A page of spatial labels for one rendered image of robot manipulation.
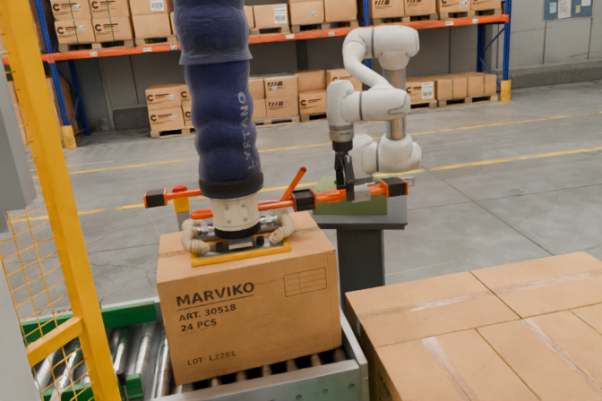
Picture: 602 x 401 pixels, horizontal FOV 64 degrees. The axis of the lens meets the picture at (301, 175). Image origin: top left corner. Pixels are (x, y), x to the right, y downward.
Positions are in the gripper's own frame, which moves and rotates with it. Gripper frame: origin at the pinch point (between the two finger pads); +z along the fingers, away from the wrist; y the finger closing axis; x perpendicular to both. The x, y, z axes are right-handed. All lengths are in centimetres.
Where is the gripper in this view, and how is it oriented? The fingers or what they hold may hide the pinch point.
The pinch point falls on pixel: (345, 191)
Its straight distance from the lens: 181.3
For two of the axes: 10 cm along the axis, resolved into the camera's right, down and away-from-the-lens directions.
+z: 0.8, 9.5, 3.0
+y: 1.9, 2.8, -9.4
